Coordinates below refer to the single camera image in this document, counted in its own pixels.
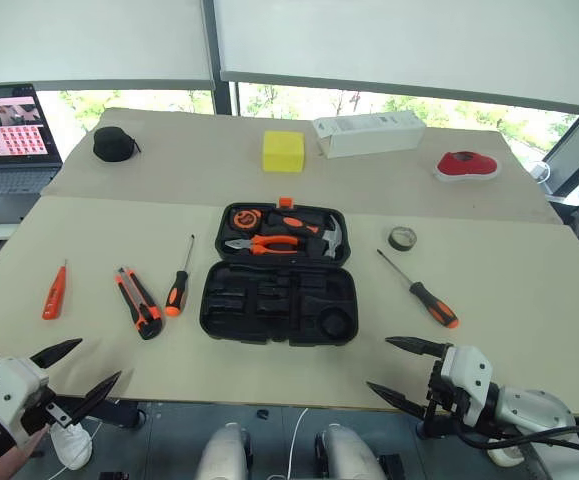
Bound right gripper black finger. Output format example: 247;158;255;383
365;381;428;421
384;335;453;359

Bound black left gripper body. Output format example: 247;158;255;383
17;378;74;436

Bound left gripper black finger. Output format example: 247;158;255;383
29;337;84;371
65;370;123;427

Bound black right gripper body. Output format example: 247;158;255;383
420;357;471;434

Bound long orange black screwdriver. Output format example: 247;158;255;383
376;248;460;330

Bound orange voltage tester screwdriver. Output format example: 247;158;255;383
41;258;69;322

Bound orange black utility knife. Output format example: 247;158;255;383
115;267;165;342

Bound dark electrical tape roll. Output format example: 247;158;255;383
387;225;419;253

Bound short orange black screwdriver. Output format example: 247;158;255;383
163;233;196;318

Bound black tool case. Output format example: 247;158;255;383
199;197;360;348

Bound black table base bar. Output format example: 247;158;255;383
86;398;148;430

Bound white sneaker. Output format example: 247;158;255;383
50;423;94;472

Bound silver rounded housing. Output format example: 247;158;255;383
196;422;254;480
314;423;389;480

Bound claw hammer orange grip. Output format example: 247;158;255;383
267;211;346;260

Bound red white shoe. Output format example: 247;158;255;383
432;150;502;184

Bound grey laptop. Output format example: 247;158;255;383
0;83;65;224

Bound black round pouch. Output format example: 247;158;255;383
92;126;143;163

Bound orange black tape measure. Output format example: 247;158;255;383
231;208;265;231

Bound white carton box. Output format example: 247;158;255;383
311;110;428;160

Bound yellow foam block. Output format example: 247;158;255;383
261;130;307;174

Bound white roller blind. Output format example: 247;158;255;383
212;0;579;120
0;0;218;92

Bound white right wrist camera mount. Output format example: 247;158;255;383
440;344;494;429

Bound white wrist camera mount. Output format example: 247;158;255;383
0;355;51;447
440;344;494;429

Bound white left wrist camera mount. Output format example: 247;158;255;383
0;355;51;447

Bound thin white cable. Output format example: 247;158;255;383
287;407;311;480

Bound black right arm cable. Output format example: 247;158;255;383
447;423;579;459

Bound orange handled pliers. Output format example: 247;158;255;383
224;234;301;257

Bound dark window post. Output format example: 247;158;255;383
201;0;241;117

